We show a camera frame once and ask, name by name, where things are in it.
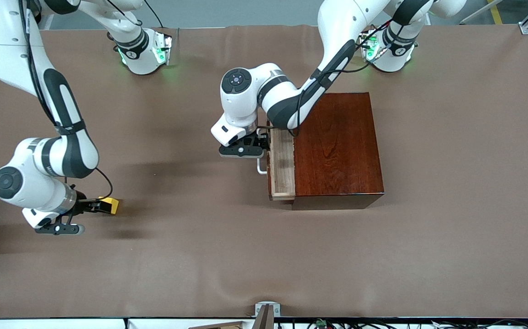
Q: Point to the brown table mat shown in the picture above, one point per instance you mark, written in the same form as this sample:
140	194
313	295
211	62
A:
154	274

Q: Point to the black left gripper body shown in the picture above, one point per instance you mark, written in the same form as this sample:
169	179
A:
261	137

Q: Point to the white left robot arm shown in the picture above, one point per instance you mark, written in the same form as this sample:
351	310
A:
245	105

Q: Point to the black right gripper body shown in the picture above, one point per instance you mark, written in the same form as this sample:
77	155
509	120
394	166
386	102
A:
82	205

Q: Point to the yellow wooden block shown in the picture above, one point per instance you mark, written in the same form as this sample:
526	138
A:
112	205

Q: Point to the dark red wooden cabinet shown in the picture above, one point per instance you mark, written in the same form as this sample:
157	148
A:
337	151

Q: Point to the silver metal bracket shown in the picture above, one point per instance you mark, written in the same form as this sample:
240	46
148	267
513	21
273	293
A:
267	307

